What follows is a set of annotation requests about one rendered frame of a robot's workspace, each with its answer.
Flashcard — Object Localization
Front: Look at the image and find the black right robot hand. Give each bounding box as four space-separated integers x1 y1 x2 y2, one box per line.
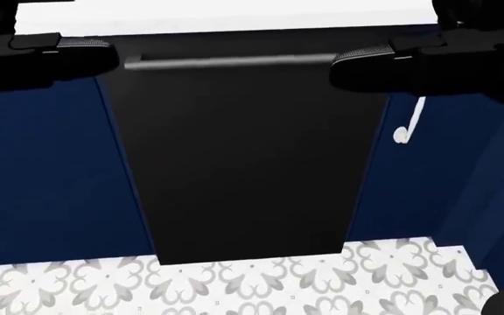
328 0 504 107

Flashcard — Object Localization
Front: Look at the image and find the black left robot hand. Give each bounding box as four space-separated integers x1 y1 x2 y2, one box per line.
0 0 119 103

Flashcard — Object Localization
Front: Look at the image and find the navy blue cabinet door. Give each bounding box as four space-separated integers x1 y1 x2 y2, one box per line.
346 93 504 272
0 76 156 268

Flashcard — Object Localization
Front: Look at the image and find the black dishwasher front panel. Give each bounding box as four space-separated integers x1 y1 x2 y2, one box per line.
96 26 396 266

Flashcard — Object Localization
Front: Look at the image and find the white cabinet door handle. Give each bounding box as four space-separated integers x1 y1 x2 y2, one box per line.
392 95 427 144

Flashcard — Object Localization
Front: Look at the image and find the grey dishwasher bar handle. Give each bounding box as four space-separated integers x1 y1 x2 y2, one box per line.
123 52 339 71

